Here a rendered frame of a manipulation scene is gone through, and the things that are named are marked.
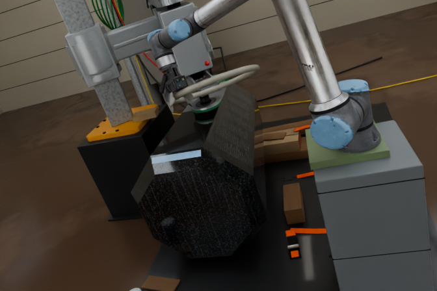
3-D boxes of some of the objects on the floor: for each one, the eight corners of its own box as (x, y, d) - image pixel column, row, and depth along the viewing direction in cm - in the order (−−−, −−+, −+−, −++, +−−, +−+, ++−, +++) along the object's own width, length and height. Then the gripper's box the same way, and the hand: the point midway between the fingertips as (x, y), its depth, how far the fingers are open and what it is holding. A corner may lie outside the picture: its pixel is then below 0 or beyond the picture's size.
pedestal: (108, 221, 329) (71, 149, 299) (138, 178, 386) (110, 113, 356) (176, 215, 307) (143, 137, 278) (198, 170, 364) (172, 101, 335)
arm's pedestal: (417, 245, 213) (402, 112, 179) (452, 327, 169) (443, 169, 135) (326, 255, 225) (297, 132, 192) (337, 333, 181) (303, 191, 148)
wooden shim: (141, 288, 243) (140, 287, 243) (149, 276, 251) (149, 275, 251) (173, 294, 232) (172, 292, 231) (181, 280, 239) (180, 279, 239)
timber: (305, 222, 254) (302, 208, 249) (287, 225, 257) (283, 210, 252) (302, 195, 281) (298, 182, 276) (286, 197, 284) (282, 184, 279)
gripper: (157, 67, 166) (174, 111, 166) (187, 60, 176) (203, 101, 176) (149, 73, 173) (166, 115, 173) (179, 66, 183) (194, 106, 183)
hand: (181, 108), depth 177 cm, fingers open, 10 cm apart
